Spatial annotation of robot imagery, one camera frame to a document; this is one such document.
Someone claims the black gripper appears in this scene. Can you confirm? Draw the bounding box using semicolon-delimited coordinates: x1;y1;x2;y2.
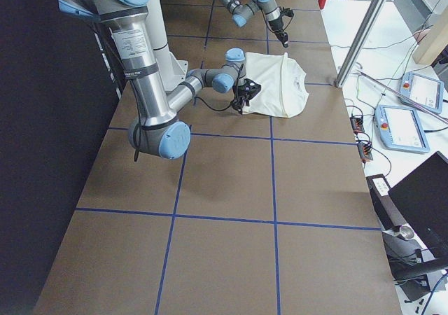
232;78;262;115
267;7;294;47

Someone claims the white long-sleeve printed shirt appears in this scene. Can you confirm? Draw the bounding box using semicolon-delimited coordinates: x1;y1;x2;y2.
243;52;309;118

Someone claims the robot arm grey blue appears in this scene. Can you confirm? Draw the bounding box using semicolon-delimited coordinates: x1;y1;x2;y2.
58;0;261;160
219;0;294;48

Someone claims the white central pillar with base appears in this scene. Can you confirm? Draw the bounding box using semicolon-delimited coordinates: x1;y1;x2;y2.
145;0;188;93

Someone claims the reacher grabber stick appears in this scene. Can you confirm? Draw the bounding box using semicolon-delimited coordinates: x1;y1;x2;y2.
357;70;448;124

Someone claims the teach pendant near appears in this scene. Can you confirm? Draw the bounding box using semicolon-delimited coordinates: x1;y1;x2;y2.
374;105;430;154

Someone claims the teach pendant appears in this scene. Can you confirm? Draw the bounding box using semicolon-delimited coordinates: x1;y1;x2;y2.
400;71;445;114
374;105;430;154

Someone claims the wooden beam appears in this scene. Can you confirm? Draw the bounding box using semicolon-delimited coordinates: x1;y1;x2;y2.
413;0;447;65

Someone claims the teach pendant far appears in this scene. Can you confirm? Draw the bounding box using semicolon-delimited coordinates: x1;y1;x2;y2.
400;71;445;114

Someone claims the black box with label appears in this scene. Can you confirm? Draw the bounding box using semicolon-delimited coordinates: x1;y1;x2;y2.
366;174;410;235

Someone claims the black laptop monitor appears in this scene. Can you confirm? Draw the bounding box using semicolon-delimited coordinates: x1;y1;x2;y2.
388;151;447;258

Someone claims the metal cup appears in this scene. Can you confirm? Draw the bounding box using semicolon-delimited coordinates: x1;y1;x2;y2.
392;225;415;241

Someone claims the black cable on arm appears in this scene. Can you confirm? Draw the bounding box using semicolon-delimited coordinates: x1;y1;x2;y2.
132;62;246;162

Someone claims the aluminium frame post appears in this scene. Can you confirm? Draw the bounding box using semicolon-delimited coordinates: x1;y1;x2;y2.
334;0;387;88

